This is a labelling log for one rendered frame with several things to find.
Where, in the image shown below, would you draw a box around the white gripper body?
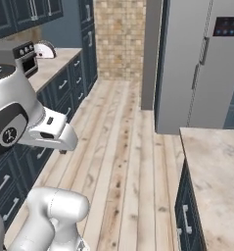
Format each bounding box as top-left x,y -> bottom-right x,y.
19,123 -> 79,152

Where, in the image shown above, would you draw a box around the grey toaster oven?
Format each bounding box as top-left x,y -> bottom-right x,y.
0,40 -> 39,79

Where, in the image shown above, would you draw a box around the dark blue base cupboards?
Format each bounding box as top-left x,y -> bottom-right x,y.
0,53 -> 87,231

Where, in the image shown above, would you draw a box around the dark blue tall cupboard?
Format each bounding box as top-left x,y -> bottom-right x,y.
77,0 -> 99,96

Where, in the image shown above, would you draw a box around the white round bread box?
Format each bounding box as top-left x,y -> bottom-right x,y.
33,39 -> 58,60

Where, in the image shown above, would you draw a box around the dark blue fridge side panel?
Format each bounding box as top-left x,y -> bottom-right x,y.
153,0 -> 171,132

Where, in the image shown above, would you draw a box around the dark blue island cupboard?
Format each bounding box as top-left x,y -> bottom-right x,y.
173,159 -> 208,251

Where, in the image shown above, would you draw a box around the dark blue upper cupboards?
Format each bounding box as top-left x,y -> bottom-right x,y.
0,0 -> 65,42

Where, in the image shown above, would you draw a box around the silver fridge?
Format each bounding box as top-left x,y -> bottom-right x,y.
156,0 -> 234,135

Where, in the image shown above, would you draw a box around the silver drawer handle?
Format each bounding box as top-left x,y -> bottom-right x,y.
0,174 -> 11,198
2,197 -> 21,223
36,146 -> 48,161
58,79 -> 69,90

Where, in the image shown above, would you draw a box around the silver island cupboard handle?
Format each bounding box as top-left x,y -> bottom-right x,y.
181,204 -> 193,235

